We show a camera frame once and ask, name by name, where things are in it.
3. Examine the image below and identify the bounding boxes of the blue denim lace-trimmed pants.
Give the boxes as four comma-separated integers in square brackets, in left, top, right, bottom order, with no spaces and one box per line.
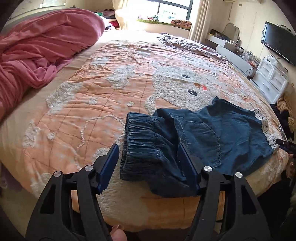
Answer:
[120,98,277,198]

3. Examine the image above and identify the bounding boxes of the operator hand fingertip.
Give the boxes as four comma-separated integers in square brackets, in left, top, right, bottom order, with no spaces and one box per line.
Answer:
[110,225,127,241]

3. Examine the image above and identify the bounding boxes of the white drawer cabinet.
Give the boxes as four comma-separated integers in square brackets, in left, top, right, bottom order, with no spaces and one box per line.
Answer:
[251,55,289,104]

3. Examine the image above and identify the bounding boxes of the peach bear-patterned bedspread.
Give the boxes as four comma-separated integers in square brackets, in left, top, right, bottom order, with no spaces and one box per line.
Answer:
[0,29,290,232]

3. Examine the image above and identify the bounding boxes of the white dressing table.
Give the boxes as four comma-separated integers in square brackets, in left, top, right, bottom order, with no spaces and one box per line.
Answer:
[205,23,256,79]

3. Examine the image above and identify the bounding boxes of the brown patterned quilt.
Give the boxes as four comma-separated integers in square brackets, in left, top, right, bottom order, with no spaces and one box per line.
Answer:
[157,33,229,63]

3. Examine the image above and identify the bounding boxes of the cream window curtain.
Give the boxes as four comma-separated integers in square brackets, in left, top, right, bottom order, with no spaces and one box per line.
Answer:
[189,0,211,43]

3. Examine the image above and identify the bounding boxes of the pink crumpled blanket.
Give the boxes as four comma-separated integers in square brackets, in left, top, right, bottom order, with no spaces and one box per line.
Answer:
[1,8,105,118]

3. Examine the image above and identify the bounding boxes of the black-framed window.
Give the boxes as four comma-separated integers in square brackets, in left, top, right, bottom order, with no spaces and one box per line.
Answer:
[135,0,194,23]

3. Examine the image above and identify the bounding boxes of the pile of colourful clothes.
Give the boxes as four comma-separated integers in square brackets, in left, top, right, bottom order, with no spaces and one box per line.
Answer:
[94,9,119,30]

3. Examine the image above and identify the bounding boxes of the black wall television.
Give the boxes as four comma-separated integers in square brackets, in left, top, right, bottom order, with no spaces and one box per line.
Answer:
[261,22,295,66]

